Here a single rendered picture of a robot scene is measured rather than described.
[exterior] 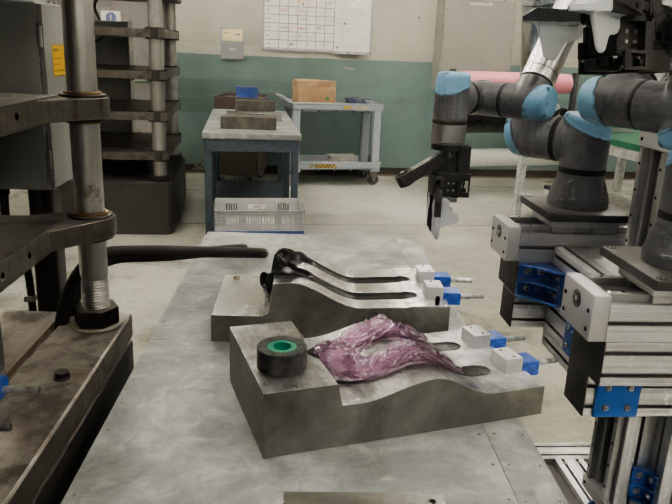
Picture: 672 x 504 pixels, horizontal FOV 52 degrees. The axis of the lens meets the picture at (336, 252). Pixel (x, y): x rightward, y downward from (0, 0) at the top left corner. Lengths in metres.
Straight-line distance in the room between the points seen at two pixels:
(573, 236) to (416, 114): 6.31
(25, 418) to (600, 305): 1.02
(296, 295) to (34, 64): 0.74
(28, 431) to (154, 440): 0.22
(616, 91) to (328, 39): 6.76
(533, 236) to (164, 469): 1.09
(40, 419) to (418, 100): 7.08
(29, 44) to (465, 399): 1.14
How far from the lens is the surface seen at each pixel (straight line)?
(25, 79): 1.64
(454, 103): 1.51
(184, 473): 1.07
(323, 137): 7.87
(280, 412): 1.05
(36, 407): 1.32
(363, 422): 1.11
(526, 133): 1.85
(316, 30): 7.79
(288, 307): 1.43
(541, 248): 1.81
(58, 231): 1.46
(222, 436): 1.14
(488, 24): 7.90
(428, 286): 1.49
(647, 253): 1.41
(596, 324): 1.34
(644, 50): 0.94
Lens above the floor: 1.40
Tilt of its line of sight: 17 degrees down
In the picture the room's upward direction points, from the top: 2 degrees clockwise
